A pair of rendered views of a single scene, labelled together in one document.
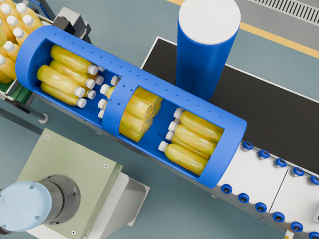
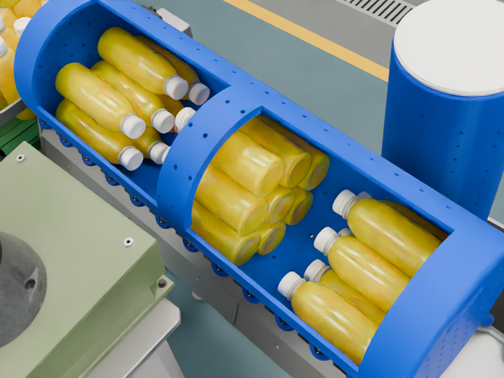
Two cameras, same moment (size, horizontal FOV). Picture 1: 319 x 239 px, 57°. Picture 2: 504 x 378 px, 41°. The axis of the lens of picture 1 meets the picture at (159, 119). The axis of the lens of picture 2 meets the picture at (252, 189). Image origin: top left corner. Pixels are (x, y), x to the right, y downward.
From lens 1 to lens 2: 0.37 m
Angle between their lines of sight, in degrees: 22
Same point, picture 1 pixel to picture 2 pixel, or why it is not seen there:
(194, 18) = (430, 40)
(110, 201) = (117, 361)
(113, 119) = (183, 172)
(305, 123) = not seen: outside the picture
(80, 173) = (63, 247)
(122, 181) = (161, 319)
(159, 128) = (296, 257)
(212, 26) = (470, 60)
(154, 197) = not seen: outside the picture
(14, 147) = not seen: outside the picture
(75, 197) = (28, 291)
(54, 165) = (13, 220)
